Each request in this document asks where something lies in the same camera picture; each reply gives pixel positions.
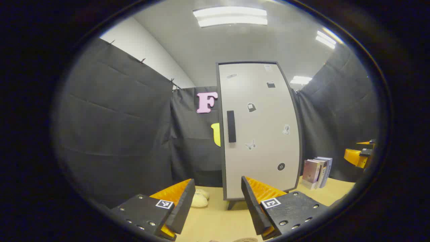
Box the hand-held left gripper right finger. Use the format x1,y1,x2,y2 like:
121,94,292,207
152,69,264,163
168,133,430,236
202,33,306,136
241,176,330,241

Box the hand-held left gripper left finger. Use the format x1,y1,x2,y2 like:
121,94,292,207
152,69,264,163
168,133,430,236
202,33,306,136
111,178,196,242

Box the white cabinet door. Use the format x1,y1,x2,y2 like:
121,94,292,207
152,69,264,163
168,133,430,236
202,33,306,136
218,63,300,199

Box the black door handle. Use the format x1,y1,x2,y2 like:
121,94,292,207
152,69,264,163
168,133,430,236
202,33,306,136
227,110,237,144

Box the cream plush toy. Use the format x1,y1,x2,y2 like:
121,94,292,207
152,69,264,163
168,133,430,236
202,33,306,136
191,189,210,208

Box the blue grey book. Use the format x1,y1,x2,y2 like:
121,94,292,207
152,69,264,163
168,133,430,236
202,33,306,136
317,157,333,188

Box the dark spine book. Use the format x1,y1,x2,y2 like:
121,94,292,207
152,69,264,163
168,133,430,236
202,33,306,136
314,158,328,189

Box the pink cover book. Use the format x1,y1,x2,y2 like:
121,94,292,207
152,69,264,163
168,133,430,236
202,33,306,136
301,159,322,190

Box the black backdrop cloth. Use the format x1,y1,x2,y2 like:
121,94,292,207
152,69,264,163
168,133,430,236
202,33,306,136
54,38,380,209

